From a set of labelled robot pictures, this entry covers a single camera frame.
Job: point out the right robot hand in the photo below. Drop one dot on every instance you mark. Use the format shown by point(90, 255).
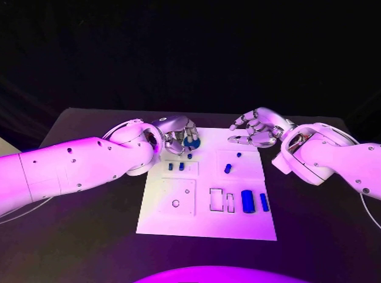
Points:
point(267, 120)

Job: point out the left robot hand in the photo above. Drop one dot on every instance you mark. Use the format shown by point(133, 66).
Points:
point(173, 123)

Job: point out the blue gear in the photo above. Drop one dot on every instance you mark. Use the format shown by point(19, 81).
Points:
point(193, 144)

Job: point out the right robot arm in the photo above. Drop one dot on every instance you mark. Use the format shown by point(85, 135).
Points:
point(353, 163)

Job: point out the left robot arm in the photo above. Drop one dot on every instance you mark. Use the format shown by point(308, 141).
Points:
point(65, 168)

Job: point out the white task board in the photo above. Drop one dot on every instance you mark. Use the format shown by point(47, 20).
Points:
point(178, 225)

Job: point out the thick blue cylinder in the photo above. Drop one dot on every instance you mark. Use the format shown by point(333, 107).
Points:
point(248, 201)

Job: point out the thin long blue cylinder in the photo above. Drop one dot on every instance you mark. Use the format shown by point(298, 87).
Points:
point(264, 202)

